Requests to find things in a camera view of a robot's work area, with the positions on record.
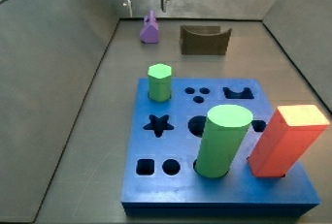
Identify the purple three prong object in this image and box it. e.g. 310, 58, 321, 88
140, 10, 159, 44

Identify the black curved fixture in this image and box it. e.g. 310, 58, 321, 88
180, 25, 231, 55

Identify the blue shape sorting board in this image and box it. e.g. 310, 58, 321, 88
120, 79, 319, 216

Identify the short green hexagon peg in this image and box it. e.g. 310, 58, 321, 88
147, 63, 172, 102

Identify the tall green cylinder peg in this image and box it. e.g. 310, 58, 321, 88
194, 104, 252, 178

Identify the red square peg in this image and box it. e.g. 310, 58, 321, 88
247, 105, 329, 177

